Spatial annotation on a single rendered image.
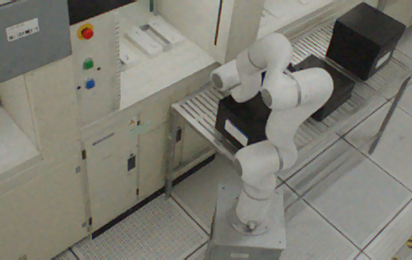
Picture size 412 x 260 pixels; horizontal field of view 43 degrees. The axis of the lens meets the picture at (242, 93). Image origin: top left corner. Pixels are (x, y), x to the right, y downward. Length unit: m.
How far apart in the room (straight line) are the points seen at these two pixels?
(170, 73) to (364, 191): 1.52
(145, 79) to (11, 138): 0.62
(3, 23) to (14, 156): 0.66
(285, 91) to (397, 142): 2.34
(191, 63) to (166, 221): 0.94
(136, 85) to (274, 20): 0.92
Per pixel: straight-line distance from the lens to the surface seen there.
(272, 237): 2.08
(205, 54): 2.58
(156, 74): 2.44
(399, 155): 3.65
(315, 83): 1.50
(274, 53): 1.53
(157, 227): 2.94
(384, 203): 3.34
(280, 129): 1.61
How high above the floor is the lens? 2.51
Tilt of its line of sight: 43 degrees down
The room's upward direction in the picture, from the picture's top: 12 degrees clockwise
